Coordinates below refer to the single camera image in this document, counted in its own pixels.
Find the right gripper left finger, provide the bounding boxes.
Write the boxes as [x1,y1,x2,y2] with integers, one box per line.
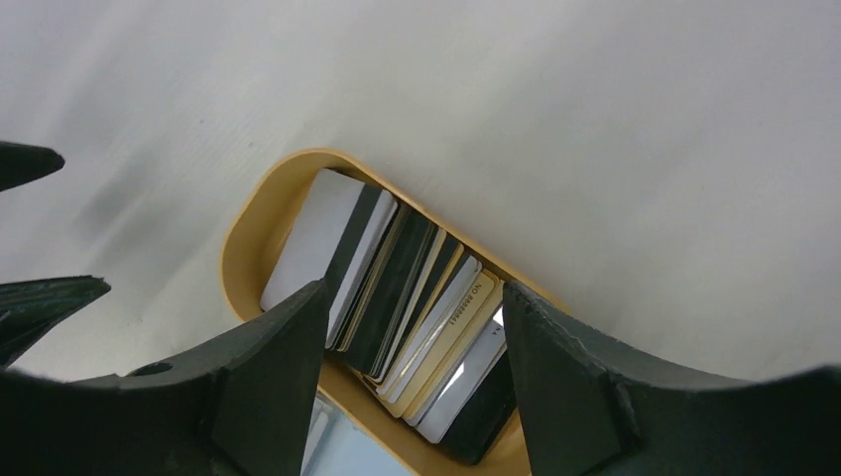
[1,281,328,475]

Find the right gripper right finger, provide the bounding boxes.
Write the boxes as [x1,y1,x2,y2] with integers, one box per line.
[504,282,840,475]

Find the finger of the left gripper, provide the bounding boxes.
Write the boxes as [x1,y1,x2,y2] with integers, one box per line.
[1,276,111,367]
[0,141,65,191]

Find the wooden card tray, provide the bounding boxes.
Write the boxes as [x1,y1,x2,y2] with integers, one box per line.
[300,393,411,476]

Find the tan oval card holder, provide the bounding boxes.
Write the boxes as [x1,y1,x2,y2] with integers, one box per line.
[220,149,566,475]

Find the cards in holder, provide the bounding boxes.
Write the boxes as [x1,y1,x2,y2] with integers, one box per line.
[260,169,516,465]

